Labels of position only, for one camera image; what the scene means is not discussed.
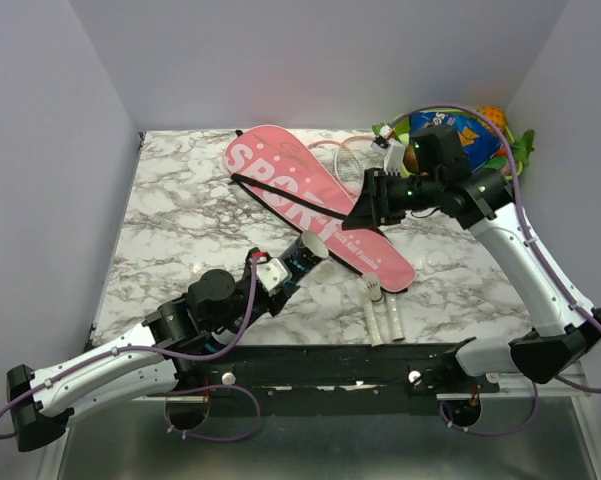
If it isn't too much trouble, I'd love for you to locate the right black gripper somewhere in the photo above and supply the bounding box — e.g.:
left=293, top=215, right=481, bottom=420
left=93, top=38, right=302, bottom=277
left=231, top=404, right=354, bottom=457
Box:
left=340, top=167, right=441, bottom=231

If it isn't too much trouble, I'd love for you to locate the black shuttlecock tube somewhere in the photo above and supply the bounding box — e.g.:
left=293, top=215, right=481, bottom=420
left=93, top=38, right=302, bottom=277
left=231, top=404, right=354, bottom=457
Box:
left=187, top=231, right=329, bottom=355

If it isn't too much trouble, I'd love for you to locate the white shuttlecock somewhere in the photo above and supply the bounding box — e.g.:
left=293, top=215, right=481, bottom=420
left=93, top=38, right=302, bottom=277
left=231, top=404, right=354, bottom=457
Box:
left=312, top=263, right=336, bottom=283
left=360, top=272, right=383, bottom=302

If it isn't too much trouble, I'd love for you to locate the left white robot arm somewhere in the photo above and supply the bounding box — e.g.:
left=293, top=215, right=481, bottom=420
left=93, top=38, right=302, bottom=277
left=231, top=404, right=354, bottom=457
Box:
left=6, top=248, right=316, bottom=452

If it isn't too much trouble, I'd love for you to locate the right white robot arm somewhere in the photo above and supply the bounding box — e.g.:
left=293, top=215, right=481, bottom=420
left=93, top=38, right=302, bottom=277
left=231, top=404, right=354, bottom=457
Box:
left=342, top=125, right=601, bottom=392

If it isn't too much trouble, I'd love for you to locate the pink badminton racket front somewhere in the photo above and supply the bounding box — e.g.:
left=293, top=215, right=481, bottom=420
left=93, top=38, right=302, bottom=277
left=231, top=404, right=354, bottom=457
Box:
left=333, top=135, right=405, bottom=346

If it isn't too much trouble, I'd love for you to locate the pink racket cover bag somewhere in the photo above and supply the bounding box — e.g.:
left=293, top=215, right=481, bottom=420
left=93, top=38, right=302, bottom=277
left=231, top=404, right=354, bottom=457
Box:
left=224, top=125, right=416, bottom=293

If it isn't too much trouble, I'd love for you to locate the blue chip bag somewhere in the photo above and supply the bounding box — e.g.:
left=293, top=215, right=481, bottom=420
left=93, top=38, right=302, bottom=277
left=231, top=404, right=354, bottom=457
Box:
left=409, top=110, right=502, bottom=172

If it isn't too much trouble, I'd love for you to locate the toy pineapple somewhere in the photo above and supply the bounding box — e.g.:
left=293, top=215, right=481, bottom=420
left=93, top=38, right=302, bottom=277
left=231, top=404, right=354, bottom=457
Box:
left=475, top=105, right=508, bottom=136

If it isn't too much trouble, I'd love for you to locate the green leafy toy vegetable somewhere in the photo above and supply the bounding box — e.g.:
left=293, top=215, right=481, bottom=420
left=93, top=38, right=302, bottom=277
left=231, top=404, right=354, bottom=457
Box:
left=509, top=129, right=536, bottom=167

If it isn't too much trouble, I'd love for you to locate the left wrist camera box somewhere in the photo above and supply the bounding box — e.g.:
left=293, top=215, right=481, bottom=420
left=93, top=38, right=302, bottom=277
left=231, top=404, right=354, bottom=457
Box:
left=249, top=251, right=292, bottom=297

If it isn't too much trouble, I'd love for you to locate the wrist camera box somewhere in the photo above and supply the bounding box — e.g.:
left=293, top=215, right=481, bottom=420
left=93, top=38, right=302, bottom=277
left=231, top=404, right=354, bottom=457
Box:
left=249, top=251, right=292, bottom=297
left=372, top=136, right=406, bottom=177

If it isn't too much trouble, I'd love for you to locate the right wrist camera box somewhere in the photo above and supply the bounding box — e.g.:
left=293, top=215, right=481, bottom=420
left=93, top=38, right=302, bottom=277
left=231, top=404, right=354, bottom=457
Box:
left=372, top=136, right=406, bottom=177

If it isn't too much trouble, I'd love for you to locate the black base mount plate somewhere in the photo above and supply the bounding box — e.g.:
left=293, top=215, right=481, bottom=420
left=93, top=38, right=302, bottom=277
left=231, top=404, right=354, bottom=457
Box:
left=171, top=343, right=499, bottom=417

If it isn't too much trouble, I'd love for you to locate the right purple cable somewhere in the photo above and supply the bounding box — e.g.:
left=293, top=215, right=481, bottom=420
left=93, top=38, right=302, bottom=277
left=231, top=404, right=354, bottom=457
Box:
left=379, top=103, right=601, bottom=393

